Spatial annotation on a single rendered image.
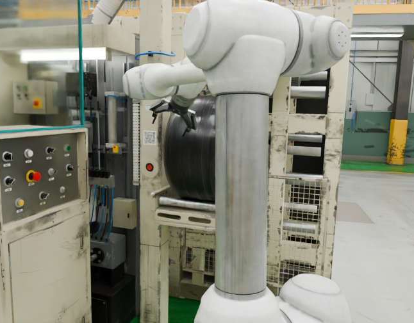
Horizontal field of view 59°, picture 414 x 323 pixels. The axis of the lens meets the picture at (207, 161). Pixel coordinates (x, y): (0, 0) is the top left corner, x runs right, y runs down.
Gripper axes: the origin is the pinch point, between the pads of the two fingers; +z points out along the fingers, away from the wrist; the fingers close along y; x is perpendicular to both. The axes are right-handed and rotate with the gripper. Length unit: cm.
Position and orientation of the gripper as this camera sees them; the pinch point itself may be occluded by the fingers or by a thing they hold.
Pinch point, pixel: (169, 126)
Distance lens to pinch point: 153.7
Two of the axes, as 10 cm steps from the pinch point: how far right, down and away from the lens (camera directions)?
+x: 2.6, -8.1, 5.3
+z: -3.3, 4.4, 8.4
